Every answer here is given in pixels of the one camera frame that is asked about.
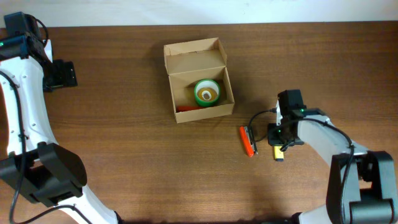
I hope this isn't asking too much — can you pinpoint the yellow highlighter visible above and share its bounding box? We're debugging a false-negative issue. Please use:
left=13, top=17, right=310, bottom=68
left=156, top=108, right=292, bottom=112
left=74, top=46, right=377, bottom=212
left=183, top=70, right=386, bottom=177
left=273, top=146, right=284, bottom=162

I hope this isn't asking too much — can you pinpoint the right black cable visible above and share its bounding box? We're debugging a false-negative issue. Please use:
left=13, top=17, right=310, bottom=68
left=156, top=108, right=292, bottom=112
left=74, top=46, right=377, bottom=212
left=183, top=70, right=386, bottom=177
left=248, top=109, right=355, bottom=224

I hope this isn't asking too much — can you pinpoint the orange utility knife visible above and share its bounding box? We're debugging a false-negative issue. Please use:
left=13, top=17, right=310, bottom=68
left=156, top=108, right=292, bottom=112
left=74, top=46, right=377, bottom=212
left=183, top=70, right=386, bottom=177
left=177, top=106, right=203, bottom=112

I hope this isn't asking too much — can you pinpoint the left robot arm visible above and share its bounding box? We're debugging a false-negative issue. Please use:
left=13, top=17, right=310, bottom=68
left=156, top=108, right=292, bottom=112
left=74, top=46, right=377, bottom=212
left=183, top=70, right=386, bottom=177
left=1, top=12, right=122, bottom=223

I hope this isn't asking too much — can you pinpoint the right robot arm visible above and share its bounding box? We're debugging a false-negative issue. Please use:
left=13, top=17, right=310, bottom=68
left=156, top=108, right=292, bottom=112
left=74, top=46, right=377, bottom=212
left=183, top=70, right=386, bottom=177
left=267, top=90, right=397, bottom=224

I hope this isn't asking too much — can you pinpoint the brown cardboard box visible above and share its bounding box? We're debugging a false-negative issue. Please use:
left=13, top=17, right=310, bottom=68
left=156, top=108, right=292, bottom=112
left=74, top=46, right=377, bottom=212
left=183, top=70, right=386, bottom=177
left=164, top=37, right=235, bottom=123

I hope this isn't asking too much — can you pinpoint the orange stapler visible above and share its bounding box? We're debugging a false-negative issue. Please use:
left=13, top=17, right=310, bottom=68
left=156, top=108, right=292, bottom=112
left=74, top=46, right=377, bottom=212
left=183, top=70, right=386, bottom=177
left=239, top=126, right=257, bottom=157

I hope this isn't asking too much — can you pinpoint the small yellow tape roll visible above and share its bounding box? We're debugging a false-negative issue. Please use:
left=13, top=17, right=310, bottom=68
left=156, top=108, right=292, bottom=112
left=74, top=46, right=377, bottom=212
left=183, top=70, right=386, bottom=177
left=197, top=87, right=218, bottom=101

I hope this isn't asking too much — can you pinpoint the green tape roll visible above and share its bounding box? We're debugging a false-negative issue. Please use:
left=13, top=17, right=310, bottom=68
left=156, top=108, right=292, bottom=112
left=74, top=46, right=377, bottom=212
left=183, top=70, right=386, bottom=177
left=194, top=79, right=221, bottom=107

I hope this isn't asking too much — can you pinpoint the left black cable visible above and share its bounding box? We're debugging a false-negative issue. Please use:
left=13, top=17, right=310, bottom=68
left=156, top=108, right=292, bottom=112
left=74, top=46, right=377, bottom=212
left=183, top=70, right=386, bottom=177
left=0, top=17, right=94, bottom=224

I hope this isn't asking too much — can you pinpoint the black cable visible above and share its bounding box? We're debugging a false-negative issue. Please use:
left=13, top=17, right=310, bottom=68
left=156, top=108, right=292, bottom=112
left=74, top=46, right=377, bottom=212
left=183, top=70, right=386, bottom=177
left=0, top=17, right=94, bottom=224
left=248, top=109, right=355, bottom=224

